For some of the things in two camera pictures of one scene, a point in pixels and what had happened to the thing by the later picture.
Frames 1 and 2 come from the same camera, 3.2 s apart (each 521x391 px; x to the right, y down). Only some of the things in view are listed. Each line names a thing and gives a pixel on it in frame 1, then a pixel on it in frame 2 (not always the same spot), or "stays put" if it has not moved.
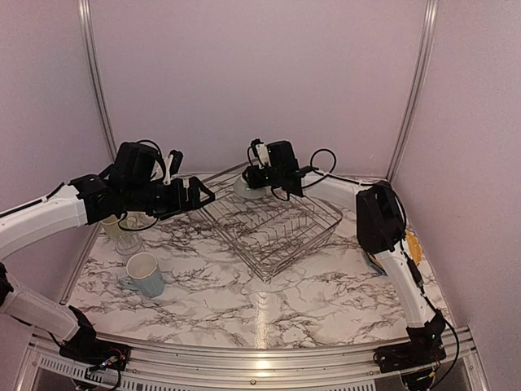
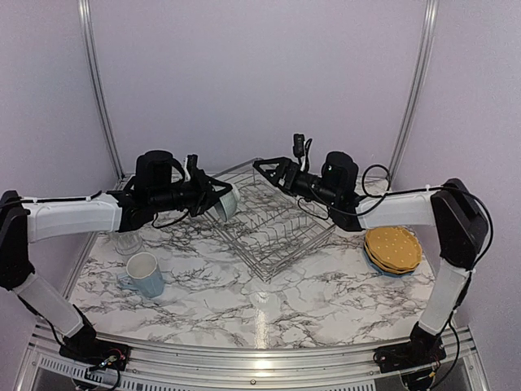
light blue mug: (142, 275) stays put
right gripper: (252, 181) -> (285, 166)
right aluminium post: (431, 16) stays put
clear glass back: (129, 243) stays put
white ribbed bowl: (242, 189) -> (228, 204)
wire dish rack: (269, 235) stays put
